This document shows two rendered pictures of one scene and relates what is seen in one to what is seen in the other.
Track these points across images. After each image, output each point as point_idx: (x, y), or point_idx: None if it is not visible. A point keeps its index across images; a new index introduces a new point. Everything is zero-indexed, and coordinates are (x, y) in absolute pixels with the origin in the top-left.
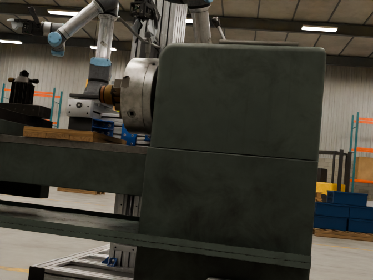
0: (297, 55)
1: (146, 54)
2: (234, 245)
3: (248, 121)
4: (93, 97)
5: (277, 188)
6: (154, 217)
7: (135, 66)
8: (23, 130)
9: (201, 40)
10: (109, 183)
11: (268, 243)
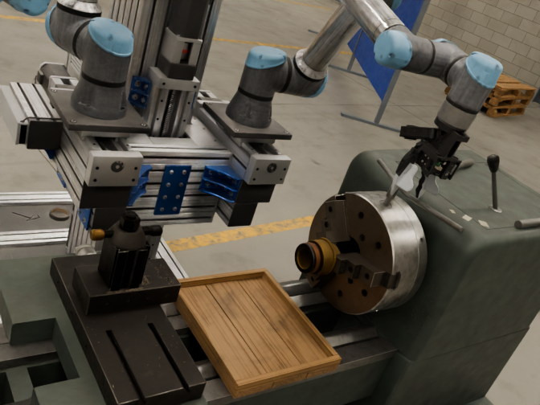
0: None
1: (389, 199)
2: None
3: (506, 311)
4: (123, 132)
5: (494, 357)
6: None
7: (404, 250)
8: None
9: (336, 51)
10: (336, 400)
11: (466, 398)
